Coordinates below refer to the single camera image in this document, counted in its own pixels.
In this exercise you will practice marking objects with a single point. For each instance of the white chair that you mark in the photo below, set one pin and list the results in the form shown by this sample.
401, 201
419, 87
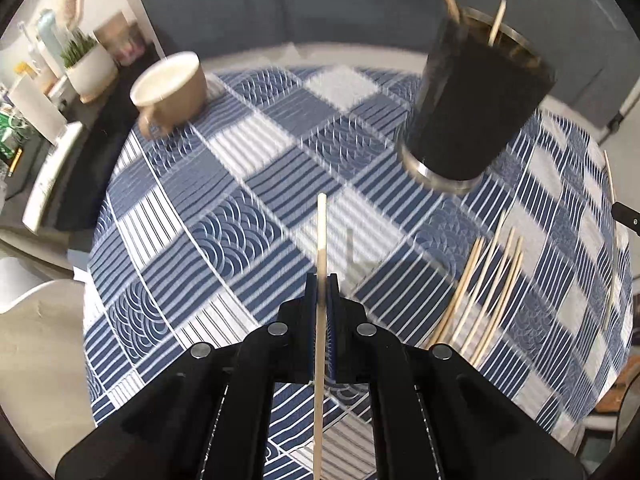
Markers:
22, 283

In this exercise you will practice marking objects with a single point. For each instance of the small potted green plant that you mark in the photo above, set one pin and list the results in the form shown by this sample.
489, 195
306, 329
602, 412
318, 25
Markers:
89, 67

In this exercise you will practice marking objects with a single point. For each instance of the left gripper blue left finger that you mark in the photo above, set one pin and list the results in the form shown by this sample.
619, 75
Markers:
207, 415

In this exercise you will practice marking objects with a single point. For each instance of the black cylindrical utensil holder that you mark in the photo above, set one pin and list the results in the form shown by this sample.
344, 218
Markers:
475, 95

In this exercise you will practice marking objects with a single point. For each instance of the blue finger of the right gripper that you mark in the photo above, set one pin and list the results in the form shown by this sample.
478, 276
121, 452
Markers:
626, 217

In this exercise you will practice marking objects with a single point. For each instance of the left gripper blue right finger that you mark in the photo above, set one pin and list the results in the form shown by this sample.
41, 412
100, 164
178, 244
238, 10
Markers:
435, 416

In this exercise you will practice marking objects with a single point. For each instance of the white remote control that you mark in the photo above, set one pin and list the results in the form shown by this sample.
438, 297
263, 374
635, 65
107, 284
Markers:
50, 170

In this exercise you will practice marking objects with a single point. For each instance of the black side shelf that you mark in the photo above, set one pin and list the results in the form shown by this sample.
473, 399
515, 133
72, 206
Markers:
79, 189

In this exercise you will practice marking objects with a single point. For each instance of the blue patterned tablecloth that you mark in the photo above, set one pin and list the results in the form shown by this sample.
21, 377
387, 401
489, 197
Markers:
273, 296

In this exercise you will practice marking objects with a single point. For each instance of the grey fabric backdrop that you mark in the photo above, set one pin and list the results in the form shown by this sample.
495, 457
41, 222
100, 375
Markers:
590, 43

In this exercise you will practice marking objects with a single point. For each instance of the beige ceramic mug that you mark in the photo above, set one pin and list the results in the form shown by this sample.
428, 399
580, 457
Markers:
169, 93

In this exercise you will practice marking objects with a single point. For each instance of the white paper roll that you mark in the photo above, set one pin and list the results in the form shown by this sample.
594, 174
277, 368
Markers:
37, 109

